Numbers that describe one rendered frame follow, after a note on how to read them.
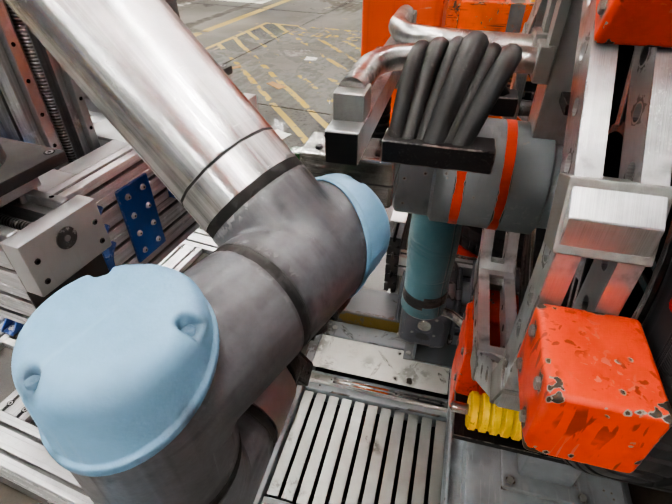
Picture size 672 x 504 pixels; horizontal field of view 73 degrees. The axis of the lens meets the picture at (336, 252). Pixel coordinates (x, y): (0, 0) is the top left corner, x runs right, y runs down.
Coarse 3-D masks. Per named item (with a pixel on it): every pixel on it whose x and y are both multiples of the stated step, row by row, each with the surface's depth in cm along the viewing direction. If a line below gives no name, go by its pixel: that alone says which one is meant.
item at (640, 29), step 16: (608, 0) 30; (624, 0) 28; (640, 0) 28; (656, 0) 28; (608, 16) 30; (624, 16) 29; (640, 16) 29; (656, 16) 29; (608, 32) 31; (624, 32) 30; (640, 32) 30; (656, 32) 30
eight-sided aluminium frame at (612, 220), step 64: (576, 64) 35; (640, 64) 34; (576, 128) 32; (640, 128) 32; (576, 192) 31; (640, 192) 30; (512, 256) 79; (576, 256) 33; (640, 256) 31; (512, 320) 70; (512, 384) 42
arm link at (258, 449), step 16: (256, 416) 29; (240, 432) 27; (256, 432) 28; (272, 432) 29; (256, 448) 28; (272, 448) 30; (240, 464) 24; (256, 464) 27; (240, 480) 24; (256, 480) 27; (224, 496) 23; (240, 496) 25
